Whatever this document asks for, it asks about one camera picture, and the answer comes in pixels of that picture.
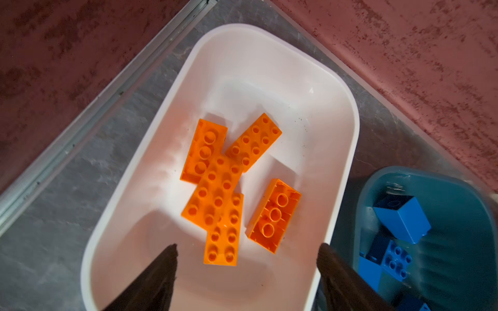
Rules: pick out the orange lego brick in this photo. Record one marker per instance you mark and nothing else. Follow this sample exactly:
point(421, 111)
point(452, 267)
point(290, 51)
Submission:
point(271, 217)
point(208, 141)
point(254, 142)

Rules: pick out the dark teal plastic bin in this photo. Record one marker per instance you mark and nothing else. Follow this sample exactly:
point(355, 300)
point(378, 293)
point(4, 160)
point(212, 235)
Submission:
point(454, 266)

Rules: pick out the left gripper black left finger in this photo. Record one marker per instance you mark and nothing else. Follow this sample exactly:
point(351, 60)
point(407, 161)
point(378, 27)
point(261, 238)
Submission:
point(153, 288)

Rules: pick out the blue lego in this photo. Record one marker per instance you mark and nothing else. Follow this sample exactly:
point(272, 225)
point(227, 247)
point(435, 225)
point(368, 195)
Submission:
point(371, 271)
point(389, 256)

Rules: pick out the orange lego long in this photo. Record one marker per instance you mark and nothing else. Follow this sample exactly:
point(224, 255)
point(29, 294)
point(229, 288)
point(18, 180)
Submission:
point(213, 193)

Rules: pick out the blue lego brick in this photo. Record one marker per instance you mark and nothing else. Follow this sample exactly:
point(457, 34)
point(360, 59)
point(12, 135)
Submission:
point(403, 216)

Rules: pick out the orange lego top brick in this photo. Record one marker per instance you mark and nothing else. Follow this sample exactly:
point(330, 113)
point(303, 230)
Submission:
point(254, 142)

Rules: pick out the white plastic bin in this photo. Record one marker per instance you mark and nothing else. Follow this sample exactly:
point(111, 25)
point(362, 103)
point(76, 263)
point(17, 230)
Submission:
point(233, 75)

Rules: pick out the orange lego brick studs up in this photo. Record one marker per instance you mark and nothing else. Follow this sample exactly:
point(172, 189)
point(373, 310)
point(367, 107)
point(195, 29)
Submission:
point(222, 243)

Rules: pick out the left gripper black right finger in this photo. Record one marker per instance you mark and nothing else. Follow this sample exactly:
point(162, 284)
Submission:
point(344, 289)

